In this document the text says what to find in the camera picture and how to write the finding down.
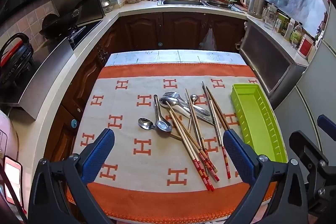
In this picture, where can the red label jar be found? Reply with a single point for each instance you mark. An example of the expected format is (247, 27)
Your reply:
(305, 47)

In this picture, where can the pale blue patterned tablecloth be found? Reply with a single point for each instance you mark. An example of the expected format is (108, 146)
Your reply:
(170, 57)

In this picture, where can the steel kitchen sink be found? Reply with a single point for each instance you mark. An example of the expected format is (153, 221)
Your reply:
(181, 1)

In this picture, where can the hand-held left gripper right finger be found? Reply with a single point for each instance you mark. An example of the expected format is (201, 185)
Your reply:
(237, 153)

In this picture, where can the hanging plastic bag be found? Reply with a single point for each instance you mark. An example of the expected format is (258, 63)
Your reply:
(208, 41)

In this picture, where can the stainless steel kettle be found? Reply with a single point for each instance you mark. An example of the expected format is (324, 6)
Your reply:
(256, 3)

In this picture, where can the stainless steel stove cover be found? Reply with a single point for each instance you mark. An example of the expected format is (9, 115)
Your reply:
(44, 77)

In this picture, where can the steel glass-door cabinet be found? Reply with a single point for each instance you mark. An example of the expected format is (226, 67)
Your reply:
(267, 61)

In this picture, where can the clear glass jars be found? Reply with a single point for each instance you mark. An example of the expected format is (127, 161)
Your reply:
(270, 18)

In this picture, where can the steel teapot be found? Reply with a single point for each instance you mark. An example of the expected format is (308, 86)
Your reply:
(105, 3)

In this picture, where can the green label jar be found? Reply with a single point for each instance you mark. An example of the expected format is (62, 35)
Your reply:
(281, 23)

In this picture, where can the black wok with lid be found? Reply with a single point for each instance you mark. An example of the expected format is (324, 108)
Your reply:
(60, 23)

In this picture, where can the pink white appliance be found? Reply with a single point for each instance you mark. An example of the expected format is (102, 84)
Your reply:
(6, 134)

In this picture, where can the green plastic utensil tray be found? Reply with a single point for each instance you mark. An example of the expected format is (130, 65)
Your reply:
(252, 113)

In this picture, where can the large steel spoon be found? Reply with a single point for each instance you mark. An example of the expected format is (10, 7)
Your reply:
(180, 109)

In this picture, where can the ivory chopstick red end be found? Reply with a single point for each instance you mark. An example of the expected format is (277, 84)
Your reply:
(183, 138)
(195, 161)

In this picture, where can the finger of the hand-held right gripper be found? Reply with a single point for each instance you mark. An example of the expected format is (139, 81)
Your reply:
(325, 124)
(307, 148)

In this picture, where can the clear bottle green label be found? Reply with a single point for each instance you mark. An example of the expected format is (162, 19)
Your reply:
(296, 36)

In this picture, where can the metal fork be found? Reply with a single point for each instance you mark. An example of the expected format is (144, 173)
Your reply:
(172, 95)

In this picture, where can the dark wooden kitchen cabinets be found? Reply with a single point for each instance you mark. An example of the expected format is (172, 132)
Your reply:
(178, 29)

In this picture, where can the metal soup spoon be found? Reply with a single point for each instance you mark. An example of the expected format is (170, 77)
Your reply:
(163, 125)

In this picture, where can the orange beige printed blanket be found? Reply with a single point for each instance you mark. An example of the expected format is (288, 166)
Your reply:
(126, 113)

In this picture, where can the white plastic bottle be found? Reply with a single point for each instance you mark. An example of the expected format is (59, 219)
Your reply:
(289, 29)

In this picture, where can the grey refrigerator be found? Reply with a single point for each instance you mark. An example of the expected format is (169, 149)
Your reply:
(315, 87)

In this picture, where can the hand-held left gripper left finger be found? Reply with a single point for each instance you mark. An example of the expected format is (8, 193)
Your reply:
(99, 150)

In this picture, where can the black red electric grill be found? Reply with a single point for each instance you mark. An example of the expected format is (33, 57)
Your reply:
(15, 61)

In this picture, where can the wooden chopstick red end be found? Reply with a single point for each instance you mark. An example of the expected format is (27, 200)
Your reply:
(210, 162)
(195, 121)

